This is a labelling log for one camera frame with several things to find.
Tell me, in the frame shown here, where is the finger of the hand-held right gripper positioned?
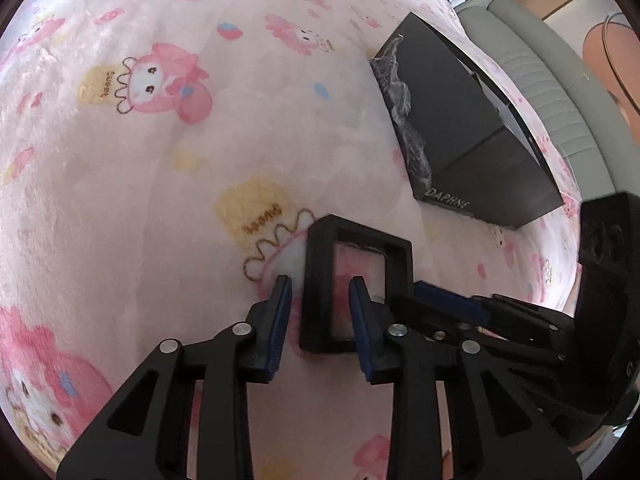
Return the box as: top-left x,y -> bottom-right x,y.
414,281 -> 577,347
392,296 -> 569,367

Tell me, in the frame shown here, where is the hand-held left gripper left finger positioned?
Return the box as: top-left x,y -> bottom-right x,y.
56,274 -> 293,480

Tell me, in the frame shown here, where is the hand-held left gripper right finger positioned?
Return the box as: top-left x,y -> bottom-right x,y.
348,276 -> 583,480

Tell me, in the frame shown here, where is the black square frame box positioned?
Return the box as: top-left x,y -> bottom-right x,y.
299,214 -> 416,355

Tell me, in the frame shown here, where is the large black cardboard box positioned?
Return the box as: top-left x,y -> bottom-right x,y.
371,12 -> 565,231

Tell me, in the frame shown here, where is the pink cartoon printed blanket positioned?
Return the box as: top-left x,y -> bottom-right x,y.
0,0 -> 583,480

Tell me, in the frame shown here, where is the grey padded sofa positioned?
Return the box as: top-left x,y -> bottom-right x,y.
457,0 -> 640,201

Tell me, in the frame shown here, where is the pink round rug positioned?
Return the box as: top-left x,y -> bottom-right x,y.
582,10 -> 640,126

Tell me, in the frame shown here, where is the thin black cable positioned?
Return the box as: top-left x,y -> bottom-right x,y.
601,12 -> 640,111

